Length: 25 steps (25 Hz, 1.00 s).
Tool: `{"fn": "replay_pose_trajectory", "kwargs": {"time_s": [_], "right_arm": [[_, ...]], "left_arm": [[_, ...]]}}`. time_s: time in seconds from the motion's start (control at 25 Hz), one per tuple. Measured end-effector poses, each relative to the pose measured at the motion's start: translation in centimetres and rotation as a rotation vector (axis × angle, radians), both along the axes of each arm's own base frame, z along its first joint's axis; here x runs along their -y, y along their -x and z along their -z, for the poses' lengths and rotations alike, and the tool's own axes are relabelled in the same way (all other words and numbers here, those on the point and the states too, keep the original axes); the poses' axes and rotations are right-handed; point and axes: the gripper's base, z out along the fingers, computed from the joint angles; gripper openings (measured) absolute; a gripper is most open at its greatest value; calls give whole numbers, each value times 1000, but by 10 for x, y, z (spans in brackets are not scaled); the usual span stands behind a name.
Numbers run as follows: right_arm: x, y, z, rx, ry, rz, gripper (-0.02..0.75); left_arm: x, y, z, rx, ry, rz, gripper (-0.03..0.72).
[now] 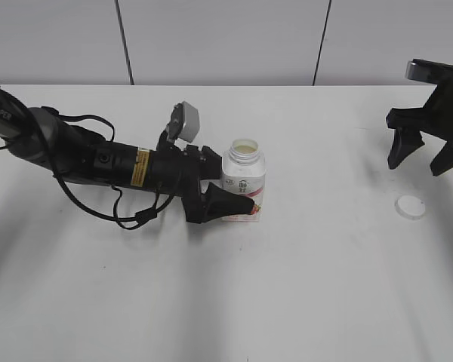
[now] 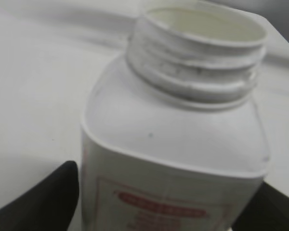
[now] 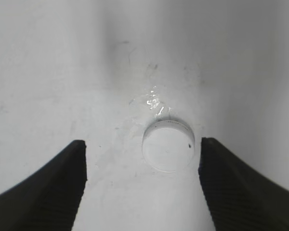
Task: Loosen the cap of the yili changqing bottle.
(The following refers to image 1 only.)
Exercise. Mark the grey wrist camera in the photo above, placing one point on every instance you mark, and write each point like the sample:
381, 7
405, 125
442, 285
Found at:
184, 124
428, 71

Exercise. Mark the white yili yogurt bottle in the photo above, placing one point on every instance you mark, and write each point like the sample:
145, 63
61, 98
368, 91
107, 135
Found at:
244, 173

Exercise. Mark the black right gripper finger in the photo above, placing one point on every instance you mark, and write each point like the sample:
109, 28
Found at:
405, 142
443, 160

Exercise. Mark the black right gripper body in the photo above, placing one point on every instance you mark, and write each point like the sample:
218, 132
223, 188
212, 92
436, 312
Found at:
435, 117

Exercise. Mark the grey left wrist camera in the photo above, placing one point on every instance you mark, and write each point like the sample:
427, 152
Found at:
184, 124

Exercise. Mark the white plastic bottle cap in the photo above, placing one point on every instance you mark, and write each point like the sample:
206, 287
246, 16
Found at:
410, 207

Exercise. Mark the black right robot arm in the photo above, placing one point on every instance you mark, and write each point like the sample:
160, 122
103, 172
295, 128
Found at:
435, 117

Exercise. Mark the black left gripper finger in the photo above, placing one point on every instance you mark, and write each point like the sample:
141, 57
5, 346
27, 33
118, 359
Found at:
218, 203
210, 164

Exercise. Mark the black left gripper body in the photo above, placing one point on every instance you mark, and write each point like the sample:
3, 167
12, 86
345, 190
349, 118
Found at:
175, 173

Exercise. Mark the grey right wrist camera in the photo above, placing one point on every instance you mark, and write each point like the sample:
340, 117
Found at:
428, 71

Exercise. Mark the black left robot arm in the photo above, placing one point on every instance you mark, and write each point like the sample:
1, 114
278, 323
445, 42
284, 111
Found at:
74, 154

